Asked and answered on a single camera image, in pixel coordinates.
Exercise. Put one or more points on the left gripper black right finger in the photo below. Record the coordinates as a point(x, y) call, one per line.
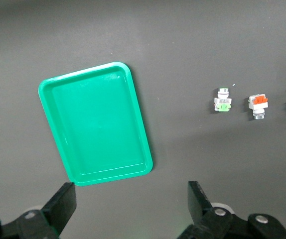
point(200, 206)

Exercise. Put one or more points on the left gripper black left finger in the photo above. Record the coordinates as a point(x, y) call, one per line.
point(58, 209)

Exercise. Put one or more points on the white push button green block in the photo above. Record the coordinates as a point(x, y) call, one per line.
point(222, 100)

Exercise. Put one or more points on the white push button orange block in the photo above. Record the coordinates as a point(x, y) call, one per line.
point(257, 104)

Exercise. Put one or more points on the green plastic tray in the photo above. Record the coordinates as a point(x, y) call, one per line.
point(95, 124)

